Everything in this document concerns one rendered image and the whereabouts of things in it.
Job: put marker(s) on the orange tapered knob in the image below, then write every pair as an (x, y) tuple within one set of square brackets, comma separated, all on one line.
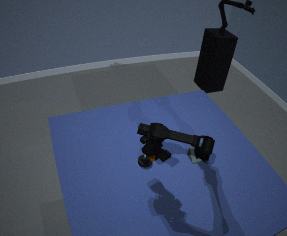
[(153, 158)]

